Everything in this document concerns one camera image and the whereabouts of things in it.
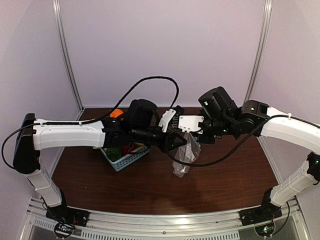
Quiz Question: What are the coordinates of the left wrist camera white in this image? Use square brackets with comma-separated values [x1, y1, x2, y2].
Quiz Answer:
[158, 108, 176, 133]

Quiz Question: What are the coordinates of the green lime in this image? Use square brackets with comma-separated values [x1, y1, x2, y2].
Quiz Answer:
[104, 147, 123, 162]

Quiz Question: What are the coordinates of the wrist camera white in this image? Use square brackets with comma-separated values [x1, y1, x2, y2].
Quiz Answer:
[178, 115, 205, 134]
[158, 108, 176, 133]

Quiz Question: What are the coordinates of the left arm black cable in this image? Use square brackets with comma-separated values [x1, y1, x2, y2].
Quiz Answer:
[84, 76, 180, 125]

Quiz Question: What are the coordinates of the left aluminium frame post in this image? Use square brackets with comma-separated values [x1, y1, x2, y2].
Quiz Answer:
[52, 0, 84, 111]

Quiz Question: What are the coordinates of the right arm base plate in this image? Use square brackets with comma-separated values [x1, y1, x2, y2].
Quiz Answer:
[239, 206, 283, 226]

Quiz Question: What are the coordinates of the light blue plastic basket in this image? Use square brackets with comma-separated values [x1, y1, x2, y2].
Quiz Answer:
[99, 145, 150, 172]

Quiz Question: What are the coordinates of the aluminium front rail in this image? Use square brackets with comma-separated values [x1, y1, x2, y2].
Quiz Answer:
[18, 198, 311, 240]

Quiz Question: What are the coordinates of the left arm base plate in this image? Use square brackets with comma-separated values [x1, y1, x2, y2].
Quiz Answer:
[45, 205, 90, 227]

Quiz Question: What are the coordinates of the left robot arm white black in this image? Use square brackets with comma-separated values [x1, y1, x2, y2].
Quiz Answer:
[13, 99, 184, 222]

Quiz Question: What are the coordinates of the red apple toy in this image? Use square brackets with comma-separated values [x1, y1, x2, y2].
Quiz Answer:
[121, 145, 136, 156]

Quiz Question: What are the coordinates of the clear zip top bag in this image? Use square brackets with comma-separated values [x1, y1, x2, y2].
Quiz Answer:
[172, 132, 201, 178]

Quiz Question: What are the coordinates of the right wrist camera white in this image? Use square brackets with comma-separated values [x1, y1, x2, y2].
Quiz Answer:
[178, 115, 205, 134]

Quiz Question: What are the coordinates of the right aluminium frame post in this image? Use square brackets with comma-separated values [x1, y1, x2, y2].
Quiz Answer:
[244, 0, 273, 102]

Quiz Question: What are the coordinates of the orange fruit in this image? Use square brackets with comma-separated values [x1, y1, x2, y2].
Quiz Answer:
[109, 108, 124, 119]

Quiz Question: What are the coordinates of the aluminium frame post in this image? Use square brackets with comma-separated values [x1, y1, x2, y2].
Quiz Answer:
[52, 0, 84, 111]
[244, 0, 273, 102]

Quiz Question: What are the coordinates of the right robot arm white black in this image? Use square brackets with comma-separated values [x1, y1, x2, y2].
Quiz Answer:
[198, 86, 320, 221]

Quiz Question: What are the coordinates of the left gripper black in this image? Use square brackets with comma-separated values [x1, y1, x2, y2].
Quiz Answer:
[131, 125, 188, 154]

